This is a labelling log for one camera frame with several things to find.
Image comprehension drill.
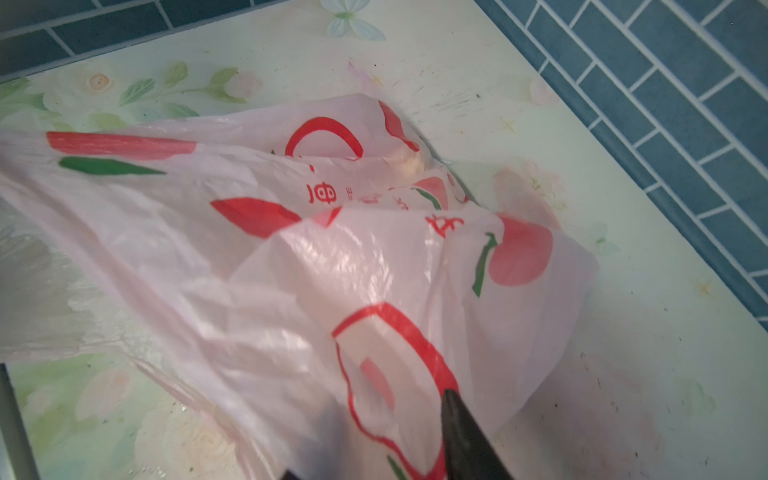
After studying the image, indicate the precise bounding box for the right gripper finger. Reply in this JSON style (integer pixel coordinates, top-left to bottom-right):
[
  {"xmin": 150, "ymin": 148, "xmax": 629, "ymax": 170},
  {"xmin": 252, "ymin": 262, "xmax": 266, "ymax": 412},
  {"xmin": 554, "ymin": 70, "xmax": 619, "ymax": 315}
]
[{"xmin": 441, "ymin": 389, "xmax": 514, "ymax": 480}]

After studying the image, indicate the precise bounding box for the beige fake fruit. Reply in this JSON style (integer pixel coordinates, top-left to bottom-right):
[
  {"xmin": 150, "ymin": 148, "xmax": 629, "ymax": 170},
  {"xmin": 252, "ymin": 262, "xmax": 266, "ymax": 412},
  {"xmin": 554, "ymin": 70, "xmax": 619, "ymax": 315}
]
[{"xmin": 385, "ymin": 146, "xmax": 432, "ymax": 178}]

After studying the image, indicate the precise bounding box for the pink plastic bag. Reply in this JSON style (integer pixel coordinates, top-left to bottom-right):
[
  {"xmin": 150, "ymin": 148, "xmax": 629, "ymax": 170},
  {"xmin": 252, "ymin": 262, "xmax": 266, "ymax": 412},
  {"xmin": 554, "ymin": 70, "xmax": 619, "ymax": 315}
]
[{"xmin": 1, "ymin": 94, "xmax": 599, "ymax": 479}]

